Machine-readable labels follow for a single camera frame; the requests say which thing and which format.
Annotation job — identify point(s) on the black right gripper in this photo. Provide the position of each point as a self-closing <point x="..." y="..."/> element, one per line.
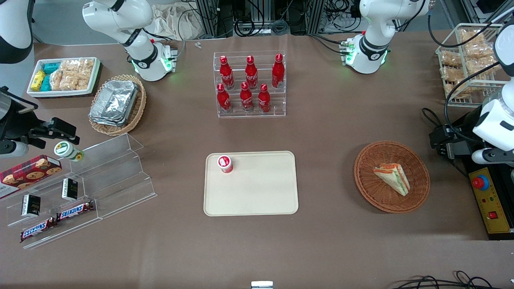
<point x="12" y="122"/>

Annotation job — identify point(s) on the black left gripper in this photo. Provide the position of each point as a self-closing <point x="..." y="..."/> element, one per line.
<point x="464" y="133"/>

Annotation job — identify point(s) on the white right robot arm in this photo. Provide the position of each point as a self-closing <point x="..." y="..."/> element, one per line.
<point x="136" y="36"/>

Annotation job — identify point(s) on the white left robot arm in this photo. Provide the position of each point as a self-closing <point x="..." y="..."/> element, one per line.
<point x="373" y="24"/>

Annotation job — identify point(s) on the white rectangular snack tray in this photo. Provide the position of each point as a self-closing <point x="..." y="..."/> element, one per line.
<point x="64" y="94"/>

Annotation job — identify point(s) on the wrapped triangle sandwich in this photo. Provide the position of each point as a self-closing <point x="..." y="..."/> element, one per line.
<point x="393" y="178"/>

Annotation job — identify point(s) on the round brown wicker basket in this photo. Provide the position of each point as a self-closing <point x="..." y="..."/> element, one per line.
<point x="373" y="188"/>

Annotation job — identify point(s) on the oval light wicker basket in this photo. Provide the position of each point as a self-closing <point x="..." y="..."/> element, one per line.
<point x="138" y="108"/>

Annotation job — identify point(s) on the beige plastic tray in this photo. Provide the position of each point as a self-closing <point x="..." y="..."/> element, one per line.
<point x="257" y="188"/>

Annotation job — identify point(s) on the green white sunflower cup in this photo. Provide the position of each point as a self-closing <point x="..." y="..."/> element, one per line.
<point x="66" y="150"/>

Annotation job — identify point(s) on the red tartan cookie box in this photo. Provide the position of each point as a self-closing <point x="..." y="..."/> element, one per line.
<point x="28" y="174"/>

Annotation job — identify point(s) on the teal snack pack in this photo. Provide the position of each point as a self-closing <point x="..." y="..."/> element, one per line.
<point x="46" y="83"/>
<point x="51" y="68"/>

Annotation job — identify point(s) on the stocked clear acrylic step shelf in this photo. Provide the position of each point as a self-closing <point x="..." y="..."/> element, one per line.
<point x="52" y="188"/>

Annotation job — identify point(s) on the clear rice cracker pack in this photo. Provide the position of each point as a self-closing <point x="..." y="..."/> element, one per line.
<point x="56" y="80"/>
<point x="70" y="65"/>
<point x="86" y="67"/>
<point x="72" y="81"/>

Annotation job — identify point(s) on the yellow snack pack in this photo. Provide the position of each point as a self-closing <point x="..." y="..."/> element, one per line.
<point x="38" y="80"/>

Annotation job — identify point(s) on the small black white box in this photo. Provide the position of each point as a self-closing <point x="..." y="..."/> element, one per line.
<point x="30" y="205"/>
<point x="70" y="189"/>

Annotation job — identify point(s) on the bagged fried snack pack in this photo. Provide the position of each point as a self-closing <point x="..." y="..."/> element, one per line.
<point x="473" y="36"/>
<point x="451" y="75"/>
<point x="478" y="50"/>
<point x="482" y="67"/>
<point x="451" y="59"/>

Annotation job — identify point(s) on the stack of foil containers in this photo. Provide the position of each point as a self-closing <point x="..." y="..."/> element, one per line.
<point x="114" y="102"/>

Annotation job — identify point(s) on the yellow emergency stop control box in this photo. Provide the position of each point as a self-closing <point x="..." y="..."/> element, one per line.
<point x="492" y="204"/>

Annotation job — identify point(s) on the Snickers chocolate bar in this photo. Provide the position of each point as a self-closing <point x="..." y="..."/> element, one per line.
<point x="75" y="210"/>
<point x="38" y="229"/>

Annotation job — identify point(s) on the empty clear acrylic step shelf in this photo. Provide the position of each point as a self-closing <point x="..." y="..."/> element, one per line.
<point x="120" y="176"/>

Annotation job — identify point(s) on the beige cloth bag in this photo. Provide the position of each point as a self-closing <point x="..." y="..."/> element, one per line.
<point x="176" y="22"/>

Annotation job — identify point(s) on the clear acrylic bottle rack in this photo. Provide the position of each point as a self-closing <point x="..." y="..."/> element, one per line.
<point x="277" y="104"/>

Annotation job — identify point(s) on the red cola bottle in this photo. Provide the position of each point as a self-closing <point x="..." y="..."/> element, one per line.
<point x="264" y="99"/>
<point x="227" y="74"/>
<point x="246" y="98"/>
<point x="223" y="99"/>
<point x="278" y="72"/>
<point x="251" y="74"/>

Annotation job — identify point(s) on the red white yogurt cup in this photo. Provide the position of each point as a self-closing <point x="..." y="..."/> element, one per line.
<point x="225" y="163"/>

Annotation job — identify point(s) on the aluminium frame post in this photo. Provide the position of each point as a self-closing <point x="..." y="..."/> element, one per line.
<point x="209" y="18"/>
<point x="315" y="16"/>

